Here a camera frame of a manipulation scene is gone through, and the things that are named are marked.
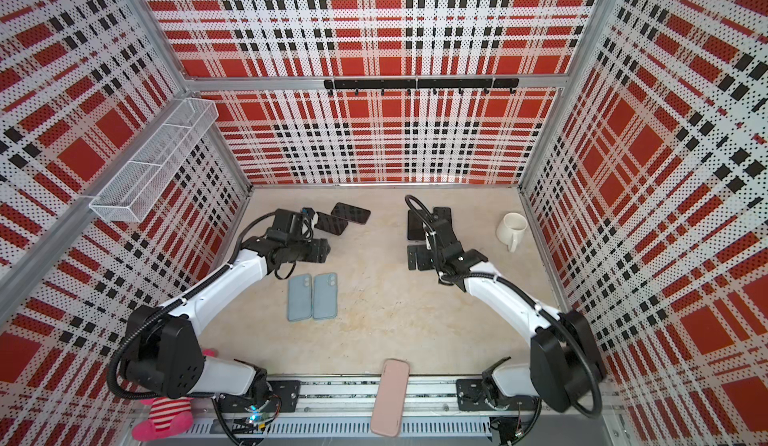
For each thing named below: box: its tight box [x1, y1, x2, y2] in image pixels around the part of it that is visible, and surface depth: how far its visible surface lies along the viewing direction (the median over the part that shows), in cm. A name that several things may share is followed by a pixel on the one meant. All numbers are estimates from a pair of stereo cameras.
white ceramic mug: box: [496, 212, 528, 253], surface depth 101 cm
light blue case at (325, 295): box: [313, 273, 338, 319], surface depth 93 cm
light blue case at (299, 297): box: [287, 274, 312, 321], surface depth 93 cm
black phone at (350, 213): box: [331, 202, 371, 224], surface depth 116 cm
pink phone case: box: [370, 359, 410, 438], surface depth 74 cm
